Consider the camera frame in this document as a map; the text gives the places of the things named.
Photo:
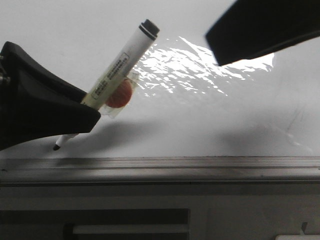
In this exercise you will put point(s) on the white dry-erase marker pen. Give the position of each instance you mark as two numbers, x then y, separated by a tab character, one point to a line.
122	65

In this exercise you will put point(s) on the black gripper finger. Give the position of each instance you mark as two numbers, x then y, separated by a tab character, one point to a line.
35	103
249	29

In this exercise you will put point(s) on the aluminium whiteboard frame rail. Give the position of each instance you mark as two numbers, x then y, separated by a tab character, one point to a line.
69	171

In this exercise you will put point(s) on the white whiteboard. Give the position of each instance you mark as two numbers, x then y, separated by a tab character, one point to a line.
185	104

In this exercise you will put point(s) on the red magnet taped to marker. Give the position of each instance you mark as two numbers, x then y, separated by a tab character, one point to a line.
121	96

